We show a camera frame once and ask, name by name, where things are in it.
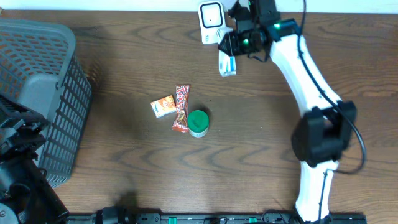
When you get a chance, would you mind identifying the white blue medicine box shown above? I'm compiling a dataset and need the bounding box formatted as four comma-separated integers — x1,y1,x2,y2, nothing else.
216,27,238,78

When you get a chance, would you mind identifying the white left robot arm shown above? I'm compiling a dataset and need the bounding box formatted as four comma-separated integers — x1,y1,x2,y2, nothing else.
1,95,69,223

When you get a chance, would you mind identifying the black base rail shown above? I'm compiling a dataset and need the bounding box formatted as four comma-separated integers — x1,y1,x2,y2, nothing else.
67,207,368,224

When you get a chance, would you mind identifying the small orange snack packet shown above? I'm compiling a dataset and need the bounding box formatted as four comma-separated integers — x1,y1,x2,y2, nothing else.
150,95,176,118

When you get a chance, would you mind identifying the green lid white jar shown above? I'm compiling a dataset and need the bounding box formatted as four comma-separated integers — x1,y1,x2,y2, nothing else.
187,110,210,138

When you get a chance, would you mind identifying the white barcode scanner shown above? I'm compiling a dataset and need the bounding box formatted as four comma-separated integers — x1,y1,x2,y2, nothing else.
198,1,233,45

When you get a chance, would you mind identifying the grey plastic basket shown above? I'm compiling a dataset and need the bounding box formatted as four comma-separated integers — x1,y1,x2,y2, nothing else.
1,19,93,187

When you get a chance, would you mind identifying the orange chocolate bar wrapper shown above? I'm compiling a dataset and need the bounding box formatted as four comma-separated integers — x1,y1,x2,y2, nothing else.
172,84,191,133

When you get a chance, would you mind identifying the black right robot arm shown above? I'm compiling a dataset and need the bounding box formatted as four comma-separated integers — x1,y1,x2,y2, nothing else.
218,1,356,223

